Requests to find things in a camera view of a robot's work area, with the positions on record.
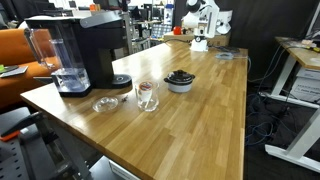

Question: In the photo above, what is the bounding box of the orange coffee pod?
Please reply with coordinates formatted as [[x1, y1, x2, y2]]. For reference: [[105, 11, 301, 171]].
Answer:
[[138, 81, 153, 102]]

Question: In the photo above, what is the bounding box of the small dark clip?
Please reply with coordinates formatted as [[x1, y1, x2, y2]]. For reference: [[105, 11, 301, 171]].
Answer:
[[121, 95, 128, 102]]

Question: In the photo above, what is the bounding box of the black clamp with orange tip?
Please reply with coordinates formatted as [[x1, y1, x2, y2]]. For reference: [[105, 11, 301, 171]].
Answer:
[[0, 112, 43, 142]]

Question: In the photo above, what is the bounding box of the clear glass lid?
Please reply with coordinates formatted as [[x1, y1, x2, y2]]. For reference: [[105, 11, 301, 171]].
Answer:
[[92, 97, 118, 112]]

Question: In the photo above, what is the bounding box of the grey pot with black lid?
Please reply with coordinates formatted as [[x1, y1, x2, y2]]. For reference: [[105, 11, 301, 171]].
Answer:
[[164, 70, 195, 93]]

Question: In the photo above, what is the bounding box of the clear water tank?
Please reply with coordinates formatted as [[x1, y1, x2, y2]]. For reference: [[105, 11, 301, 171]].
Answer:
[[24, 28, 91, 97]]

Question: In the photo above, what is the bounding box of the orange sofa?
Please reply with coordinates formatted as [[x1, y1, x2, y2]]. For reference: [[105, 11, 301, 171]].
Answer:
[[0, 27, 63, 109]]

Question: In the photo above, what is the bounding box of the red object on box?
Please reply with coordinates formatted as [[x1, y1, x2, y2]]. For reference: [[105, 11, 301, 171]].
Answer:
[[173, 26, 182, 35]]

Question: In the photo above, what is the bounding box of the blue cable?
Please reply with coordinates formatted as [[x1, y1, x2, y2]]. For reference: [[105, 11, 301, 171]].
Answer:
[[244, 93, 278, 148]]

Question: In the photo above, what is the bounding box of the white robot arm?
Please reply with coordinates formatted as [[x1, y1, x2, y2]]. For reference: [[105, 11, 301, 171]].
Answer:
[[182, 0, 233, 52]]

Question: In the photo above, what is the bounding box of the clear glass jar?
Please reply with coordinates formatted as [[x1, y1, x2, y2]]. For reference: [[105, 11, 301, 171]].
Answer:
[[135, 80, 159, 112]]

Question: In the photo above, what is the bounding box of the white side desk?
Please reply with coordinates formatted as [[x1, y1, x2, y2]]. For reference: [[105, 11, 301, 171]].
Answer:
[[265, 37, 320, 173]]

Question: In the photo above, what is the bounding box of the white box under desk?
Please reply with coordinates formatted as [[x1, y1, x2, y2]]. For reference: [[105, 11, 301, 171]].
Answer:
[[290, 67, 320, 104]]

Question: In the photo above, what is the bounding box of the black coffee maker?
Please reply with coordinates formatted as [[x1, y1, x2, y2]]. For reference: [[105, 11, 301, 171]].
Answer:
[[26, 10, 132, 91]]

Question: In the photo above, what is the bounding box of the grey round puck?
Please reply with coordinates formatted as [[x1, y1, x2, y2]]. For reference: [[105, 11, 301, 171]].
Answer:
[[215, 52, 234, 60]]

